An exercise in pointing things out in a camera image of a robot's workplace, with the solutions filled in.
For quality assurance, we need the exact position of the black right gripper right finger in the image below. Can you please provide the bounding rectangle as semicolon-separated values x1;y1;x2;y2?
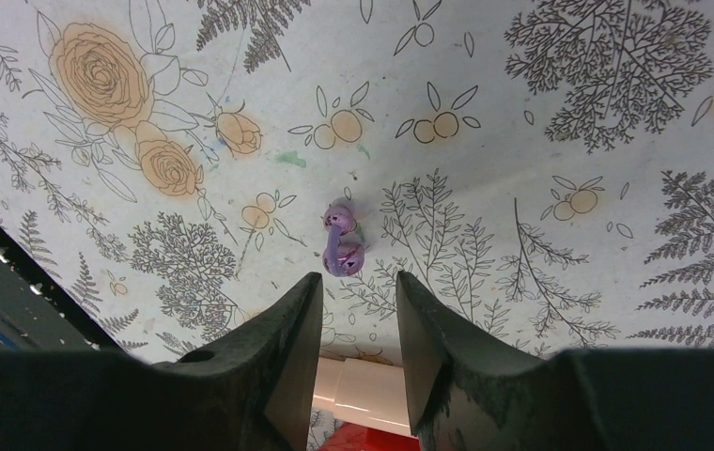
396;272;714;450

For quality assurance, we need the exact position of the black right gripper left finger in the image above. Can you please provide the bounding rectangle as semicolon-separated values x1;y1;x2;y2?
0;272;323;450

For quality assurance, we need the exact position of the purple earbud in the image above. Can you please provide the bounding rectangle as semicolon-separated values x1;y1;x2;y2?
322;198;365;277

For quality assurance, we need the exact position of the pink cylindrical tube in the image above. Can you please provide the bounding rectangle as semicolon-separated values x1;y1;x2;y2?
312;358;411;437

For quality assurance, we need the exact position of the red plastic bin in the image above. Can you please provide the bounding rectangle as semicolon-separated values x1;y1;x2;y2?
319;423;421;451

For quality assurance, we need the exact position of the floral patterned mat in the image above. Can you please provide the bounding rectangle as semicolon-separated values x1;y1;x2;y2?
0;1;714;369

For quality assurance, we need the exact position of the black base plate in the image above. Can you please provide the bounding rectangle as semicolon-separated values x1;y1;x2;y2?
0;226;122;352

